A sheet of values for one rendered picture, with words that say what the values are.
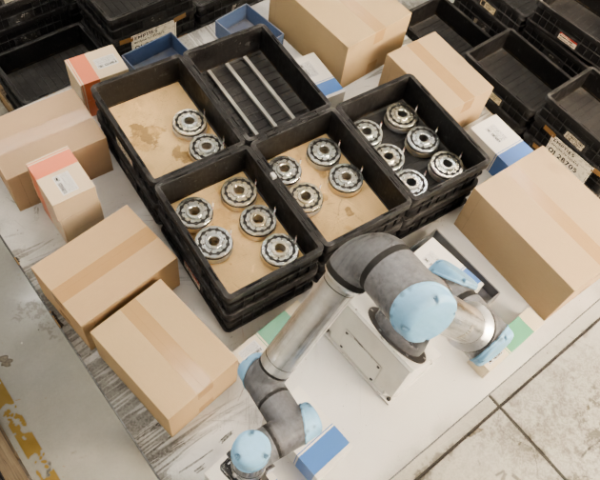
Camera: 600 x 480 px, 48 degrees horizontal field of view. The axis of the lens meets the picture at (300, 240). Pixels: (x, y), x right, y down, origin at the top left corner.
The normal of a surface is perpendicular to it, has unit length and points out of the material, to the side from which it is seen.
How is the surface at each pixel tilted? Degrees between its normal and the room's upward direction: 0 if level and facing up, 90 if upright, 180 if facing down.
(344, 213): 0
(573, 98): 0
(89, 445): 0
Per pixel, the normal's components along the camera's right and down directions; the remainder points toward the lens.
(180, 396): 0.11, -0.50
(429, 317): 0.45, 0.62
